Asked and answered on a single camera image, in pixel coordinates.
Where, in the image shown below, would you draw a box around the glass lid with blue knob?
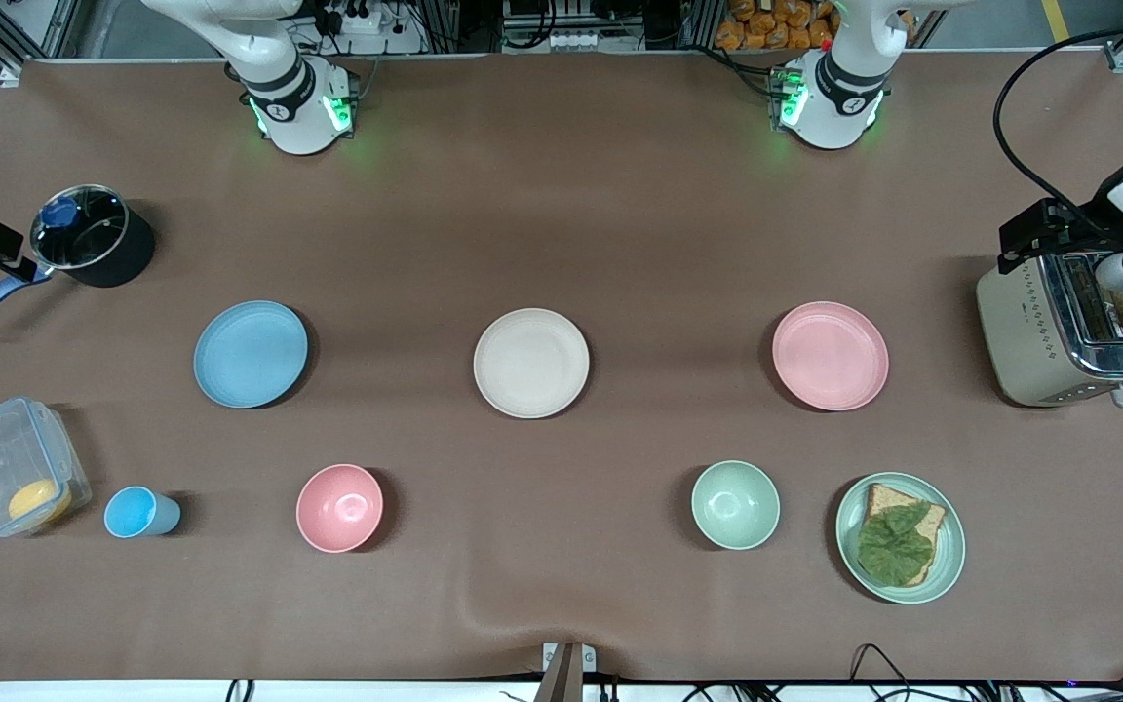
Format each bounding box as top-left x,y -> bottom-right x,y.
30,185 -> 130,272

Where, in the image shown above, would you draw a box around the pink bowl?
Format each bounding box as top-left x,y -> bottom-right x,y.
295,463 -> 385,554

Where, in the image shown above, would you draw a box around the green bowl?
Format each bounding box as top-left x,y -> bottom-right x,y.
690,460 -> 782,551

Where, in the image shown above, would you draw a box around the brown table cloth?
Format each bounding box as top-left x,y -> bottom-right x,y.
0,51 -> 1123,683

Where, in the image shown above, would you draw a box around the orange round food piece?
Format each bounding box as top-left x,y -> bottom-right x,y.
8,478 -> 73,528

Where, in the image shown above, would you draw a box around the black floor cable loop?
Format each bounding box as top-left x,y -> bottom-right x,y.
849,643 -> 913,702

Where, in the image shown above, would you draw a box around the toast slice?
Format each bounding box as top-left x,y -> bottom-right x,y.
859,483 -> 948,588

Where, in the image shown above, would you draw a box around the black pot with blue handle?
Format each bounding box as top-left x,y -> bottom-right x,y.
0,183 -> 156,335

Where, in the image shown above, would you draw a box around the pink plate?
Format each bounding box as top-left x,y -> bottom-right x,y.
771,301 -> 890,412

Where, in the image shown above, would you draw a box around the white power strip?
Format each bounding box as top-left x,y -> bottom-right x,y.
313,0 -> 426,55

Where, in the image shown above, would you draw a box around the blue cup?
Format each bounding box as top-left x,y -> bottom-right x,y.
103,486 -> 182,539

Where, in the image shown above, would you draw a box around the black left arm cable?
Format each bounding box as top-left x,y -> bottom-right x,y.
993,18 -> 1123,230

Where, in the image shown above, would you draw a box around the green plate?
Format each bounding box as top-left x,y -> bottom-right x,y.
834,472 -> 967,605

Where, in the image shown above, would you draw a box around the blue plate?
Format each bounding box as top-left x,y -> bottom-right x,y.
193,300 -> 310,410

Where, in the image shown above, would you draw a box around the beige plate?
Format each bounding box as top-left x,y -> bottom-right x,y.
473,308 -> 591,420

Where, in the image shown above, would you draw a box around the green lettuce leaf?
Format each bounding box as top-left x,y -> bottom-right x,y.
857,502 -> 935,588

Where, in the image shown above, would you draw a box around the beige and chrome toaster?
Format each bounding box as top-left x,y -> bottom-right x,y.
975,249 -> 1123,409

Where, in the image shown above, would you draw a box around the orange snack bags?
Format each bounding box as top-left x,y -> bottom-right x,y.
716,0 -> 835,52

